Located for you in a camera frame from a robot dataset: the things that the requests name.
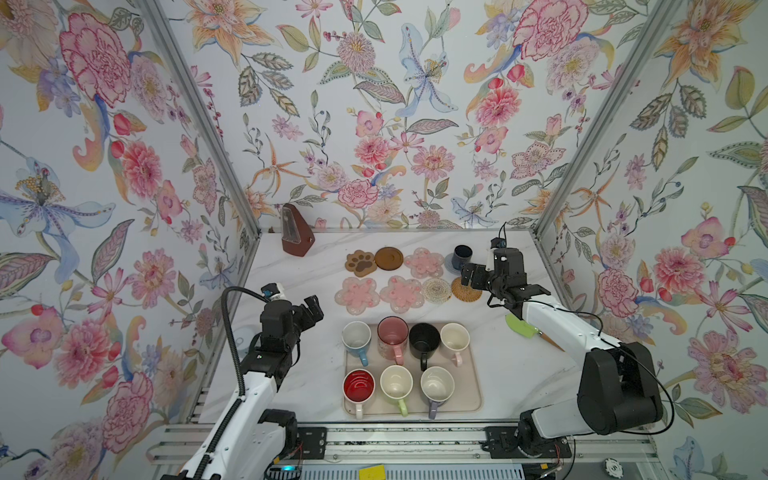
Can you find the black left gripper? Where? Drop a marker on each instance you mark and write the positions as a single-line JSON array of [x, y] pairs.
[[315, 311]]

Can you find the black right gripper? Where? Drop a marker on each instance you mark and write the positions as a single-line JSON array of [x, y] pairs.
[[480, 272]]

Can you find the woven rattan round coaster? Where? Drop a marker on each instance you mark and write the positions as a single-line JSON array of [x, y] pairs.
[[464, 293]]

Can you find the small dark navy mug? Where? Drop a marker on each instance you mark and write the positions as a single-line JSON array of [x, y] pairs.
[[462, 255]]

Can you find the grey blue round coaster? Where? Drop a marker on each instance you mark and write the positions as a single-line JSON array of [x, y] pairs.
[[448, 264]]

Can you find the white embroidered round coaster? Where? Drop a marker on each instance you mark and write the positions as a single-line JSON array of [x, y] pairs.
[[436, 291]]

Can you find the pink flower coaster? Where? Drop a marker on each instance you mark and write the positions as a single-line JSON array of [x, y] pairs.
[[402, 294], [424, 264], [357, 295]]

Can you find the white mug blue handle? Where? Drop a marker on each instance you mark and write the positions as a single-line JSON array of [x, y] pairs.
[[356, 337]]

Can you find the cream mug pink handle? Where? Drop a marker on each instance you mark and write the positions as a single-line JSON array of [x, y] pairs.
[[454, 341]]

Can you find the brown paw shaped coaster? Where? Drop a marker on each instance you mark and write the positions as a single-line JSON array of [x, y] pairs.
[[360, 263]]

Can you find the red interior white mug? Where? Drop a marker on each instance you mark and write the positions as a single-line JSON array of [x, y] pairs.
[[358, 388]]

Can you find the brown round wooden coaster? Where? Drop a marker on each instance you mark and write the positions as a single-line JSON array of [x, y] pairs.
[[389, 258]]

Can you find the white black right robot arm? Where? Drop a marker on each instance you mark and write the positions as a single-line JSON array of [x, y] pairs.
[[618, 390]]

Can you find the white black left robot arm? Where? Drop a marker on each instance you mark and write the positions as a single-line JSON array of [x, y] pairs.
[[250, 435]]

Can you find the white round table sticker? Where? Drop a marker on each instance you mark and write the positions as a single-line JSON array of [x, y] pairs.
[[242, 338]]

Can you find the green silicone spatula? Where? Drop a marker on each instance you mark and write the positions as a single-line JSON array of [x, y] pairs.
[[527, 330]]

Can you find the brown wooden metronome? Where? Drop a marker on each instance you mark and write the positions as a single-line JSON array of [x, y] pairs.
[[297, 236]]

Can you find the black mug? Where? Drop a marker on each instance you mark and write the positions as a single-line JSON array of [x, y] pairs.
[[424, 340]]

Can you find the beige serving tray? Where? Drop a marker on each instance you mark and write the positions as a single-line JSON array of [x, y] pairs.
[[466, 398]]

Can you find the yellow sticky note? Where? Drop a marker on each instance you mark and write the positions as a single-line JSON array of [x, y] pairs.
[[376, 472]]

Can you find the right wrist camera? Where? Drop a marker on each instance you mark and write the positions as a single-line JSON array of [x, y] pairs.
[[498, 244]]

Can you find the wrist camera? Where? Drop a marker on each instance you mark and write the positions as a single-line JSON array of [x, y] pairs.
[[273, 292], [498, 244]]

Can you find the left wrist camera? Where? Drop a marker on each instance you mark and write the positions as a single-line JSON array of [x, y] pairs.
[[273, 292]]

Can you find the cream mug green handle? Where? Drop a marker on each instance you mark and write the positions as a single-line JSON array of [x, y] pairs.
[[396, 383]]

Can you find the white mug purple handle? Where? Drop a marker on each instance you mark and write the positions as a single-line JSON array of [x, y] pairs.
[[437, 386]]

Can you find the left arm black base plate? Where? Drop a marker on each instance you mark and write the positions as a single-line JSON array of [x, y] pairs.
[[302, 443]]

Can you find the aluminium front rail frame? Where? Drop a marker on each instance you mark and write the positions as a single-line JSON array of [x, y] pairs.
[[434, 450]]

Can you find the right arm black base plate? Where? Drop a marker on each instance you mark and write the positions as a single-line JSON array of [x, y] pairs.
[[506, 442]]

